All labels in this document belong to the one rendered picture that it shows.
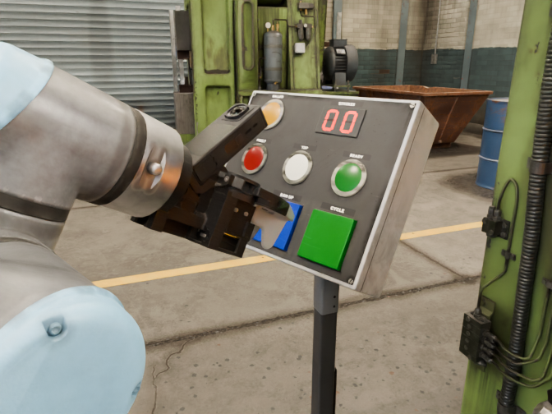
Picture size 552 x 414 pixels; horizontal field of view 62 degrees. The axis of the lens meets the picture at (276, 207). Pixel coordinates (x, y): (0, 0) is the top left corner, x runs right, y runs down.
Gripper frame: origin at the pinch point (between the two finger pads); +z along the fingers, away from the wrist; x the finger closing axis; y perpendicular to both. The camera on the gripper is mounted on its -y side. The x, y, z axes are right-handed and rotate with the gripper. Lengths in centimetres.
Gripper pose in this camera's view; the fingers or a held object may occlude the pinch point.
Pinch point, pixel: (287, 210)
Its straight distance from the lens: 58.4
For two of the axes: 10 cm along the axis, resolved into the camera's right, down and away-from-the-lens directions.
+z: 6.0, 2.8, 7.5
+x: 7.2, 2.1, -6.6
